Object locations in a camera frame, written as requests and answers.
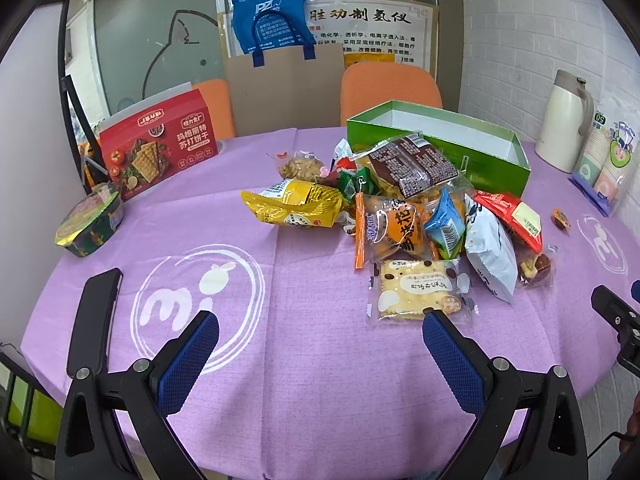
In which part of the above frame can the red peanut bag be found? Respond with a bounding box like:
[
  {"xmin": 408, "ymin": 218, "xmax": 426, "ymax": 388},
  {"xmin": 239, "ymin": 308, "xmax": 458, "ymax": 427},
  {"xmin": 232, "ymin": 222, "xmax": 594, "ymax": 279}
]
[{"xmin": 474, "ymin": 191, "xmax": 542, "ymax": 254}]

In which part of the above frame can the white snack pouch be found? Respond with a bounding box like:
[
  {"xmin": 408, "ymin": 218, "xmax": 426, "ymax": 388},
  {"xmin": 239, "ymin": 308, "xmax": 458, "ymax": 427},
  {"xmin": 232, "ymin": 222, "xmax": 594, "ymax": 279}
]
[{"xmin": 464, "ymin": 195, "xmax": 518, "ymax": 304}]

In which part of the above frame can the small blue snack packet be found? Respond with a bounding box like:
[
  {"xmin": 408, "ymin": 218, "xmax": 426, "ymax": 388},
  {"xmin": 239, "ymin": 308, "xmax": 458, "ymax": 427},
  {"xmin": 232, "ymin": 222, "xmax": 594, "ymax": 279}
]
[{"xmin": 423, "ymin": 190, "xmax": 465, "ymax": 260}]

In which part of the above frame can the cookie biscuit pack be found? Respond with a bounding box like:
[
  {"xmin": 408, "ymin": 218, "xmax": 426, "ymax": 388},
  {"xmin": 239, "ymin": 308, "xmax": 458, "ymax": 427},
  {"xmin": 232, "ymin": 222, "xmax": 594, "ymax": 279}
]
[{"xmin": 367, "ymin": 259, "xmax": 474, "ymax": 322}]

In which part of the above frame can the orange label peanut bag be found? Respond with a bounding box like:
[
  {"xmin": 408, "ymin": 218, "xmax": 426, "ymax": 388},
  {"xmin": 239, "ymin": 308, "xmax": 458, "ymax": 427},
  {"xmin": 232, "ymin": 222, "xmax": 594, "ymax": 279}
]
[{"xmin": 362, "ymin": 195, "xmax": 434, "ymax": 262}]

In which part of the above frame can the brown label snack bag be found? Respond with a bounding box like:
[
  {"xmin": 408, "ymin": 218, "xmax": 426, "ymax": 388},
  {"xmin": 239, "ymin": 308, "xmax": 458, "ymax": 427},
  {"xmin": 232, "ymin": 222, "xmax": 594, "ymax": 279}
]
[{"xmin": 352, "ymin": 132, "xmax": 459, "ymax": 200}]

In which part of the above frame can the orange stick snack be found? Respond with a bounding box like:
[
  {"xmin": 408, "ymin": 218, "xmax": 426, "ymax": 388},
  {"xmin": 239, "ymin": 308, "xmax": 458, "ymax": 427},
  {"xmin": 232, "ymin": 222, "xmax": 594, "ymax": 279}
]
[{"xmin": 354, "ymin": 192, "xmax": 366, "ymax": 270}]

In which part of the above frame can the green snack packet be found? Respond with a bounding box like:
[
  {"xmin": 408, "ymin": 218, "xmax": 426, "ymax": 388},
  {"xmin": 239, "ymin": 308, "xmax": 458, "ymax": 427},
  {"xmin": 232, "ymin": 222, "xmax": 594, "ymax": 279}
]
[{"xmin": 337, "ymin": 167, "xmax": 378, "ymax": 204}]

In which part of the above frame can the yellow chip bag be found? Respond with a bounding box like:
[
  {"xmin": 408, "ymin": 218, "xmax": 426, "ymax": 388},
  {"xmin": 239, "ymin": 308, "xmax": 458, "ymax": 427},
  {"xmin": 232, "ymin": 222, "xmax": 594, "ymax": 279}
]
[{"xmin": 241, "ymin": 179, "xmax": 343, "ymax": 228}]

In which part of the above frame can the red white snack packet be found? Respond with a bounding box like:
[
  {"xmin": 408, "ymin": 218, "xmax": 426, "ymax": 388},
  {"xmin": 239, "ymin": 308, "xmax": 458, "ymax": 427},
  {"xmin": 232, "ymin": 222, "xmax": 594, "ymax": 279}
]
[{"xmin": 331, "ymin": 139, "xmax": 357, "ymax": 171}]

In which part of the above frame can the pink seed snack bag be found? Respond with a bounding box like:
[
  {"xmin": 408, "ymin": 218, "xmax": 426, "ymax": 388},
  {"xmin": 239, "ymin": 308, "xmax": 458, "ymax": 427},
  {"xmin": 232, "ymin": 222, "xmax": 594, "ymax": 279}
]
[{"xmin": 271, "ymin": 151, "xmax": 330, "ymax": 183}]

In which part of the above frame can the black phone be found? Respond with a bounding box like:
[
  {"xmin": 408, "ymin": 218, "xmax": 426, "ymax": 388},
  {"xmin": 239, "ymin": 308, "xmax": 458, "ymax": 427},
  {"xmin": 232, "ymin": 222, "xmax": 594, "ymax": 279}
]
[{"xmin": 66, "ymin": 268, "xmax": 122, "ymax": 378}]

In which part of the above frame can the small orange jelly cup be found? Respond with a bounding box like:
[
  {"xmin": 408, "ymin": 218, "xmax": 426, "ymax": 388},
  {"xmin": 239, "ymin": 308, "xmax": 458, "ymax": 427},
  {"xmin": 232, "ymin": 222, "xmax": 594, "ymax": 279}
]
[{"xmin": 551, "ymin": 208, "xmax": 572, "ymax": 233}]

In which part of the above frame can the white thermos jug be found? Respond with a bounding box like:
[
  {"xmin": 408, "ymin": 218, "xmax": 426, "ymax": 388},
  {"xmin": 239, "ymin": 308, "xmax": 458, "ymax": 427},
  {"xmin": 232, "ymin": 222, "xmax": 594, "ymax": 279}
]
[{"xmin": 535, "ymin": 70, "xmax": 594, "ymax": 174}]

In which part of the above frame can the green open cardboard box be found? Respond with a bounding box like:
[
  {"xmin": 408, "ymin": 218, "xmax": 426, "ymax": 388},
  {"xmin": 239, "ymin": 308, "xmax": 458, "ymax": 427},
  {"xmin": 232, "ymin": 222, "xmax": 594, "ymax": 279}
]
[{"xmin": 347, "ymin": 101, "xmax": 530, "ymax": 197}]

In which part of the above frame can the instant noodle bowl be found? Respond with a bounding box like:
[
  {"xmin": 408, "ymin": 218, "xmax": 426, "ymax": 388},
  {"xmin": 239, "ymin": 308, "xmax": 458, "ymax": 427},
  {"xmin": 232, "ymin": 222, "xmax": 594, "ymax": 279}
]
[{"xmin": 54, "ymin": 182, "xmax": 125, "ymax": 258}]

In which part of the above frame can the red cracker box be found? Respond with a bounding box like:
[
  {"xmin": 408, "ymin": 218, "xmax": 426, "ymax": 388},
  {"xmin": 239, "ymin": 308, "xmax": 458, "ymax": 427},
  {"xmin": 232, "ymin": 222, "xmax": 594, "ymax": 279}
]
[{"xmin": 100, "ymin": 89, "xmax": 218, "ymax": 200}]

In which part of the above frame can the right orange chair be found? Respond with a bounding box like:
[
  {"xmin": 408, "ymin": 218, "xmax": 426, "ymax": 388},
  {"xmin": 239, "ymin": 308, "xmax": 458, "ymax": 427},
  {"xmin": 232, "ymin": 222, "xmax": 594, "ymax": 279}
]
[{"xmin": 341, "ymin": 62, "xmax": 442, "ymax": 126}]

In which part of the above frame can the orange chair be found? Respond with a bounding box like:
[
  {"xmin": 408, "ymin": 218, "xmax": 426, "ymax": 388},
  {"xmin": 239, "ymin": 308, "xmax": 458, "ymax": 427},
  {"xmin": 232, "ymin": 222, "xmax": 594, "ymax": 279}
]
[
  {"xmin": 193, "ymin": 79, "xmax": 235, "ymax": 141},
  {"xmin": 341, "ymin": 62, "xmax": 442, "ymax": 126}
]

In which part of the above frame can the left orange chair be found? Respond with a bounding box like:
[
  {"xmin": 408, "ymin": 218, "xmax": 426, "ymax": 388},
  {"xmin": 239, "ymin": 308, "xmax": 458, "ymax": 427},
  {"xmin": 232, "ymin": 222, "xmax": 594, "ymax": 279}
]
[{"xmin": 193, "ymin": 79, "xmax": 235, "ymax": 141}]

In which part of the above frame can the chinese text poster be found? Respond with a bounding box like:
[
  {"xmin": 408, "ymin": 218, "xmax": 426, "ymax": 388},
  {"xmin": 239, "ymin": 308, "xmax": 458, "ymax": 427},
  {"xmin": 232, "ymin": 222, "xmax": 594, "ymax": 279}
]
[{"xmin": 305, "ymin": 0, "xmax": 438, "ymax": 75}]

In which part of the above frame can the brown cardboard sheet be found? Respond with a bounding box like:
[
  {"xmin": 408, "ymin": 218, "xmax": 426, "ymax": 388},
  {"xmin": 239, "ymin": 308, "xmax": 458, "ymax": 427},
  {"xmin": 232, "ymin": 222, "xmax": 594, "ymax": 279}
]
[{"xmin": 224, "ymin": 44, "xmax": 345, "ymax": 136}]

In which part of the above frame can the blue tote bag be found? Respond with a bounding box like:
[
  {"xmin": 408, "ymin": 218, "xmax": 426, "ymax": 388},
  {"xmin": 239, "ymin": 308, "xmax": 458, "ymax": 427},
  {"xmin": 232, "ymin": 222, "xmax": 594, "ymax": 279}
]
[{"xmin": 231, "ymin": 0, "xmax": 316, "ymax": 60}]

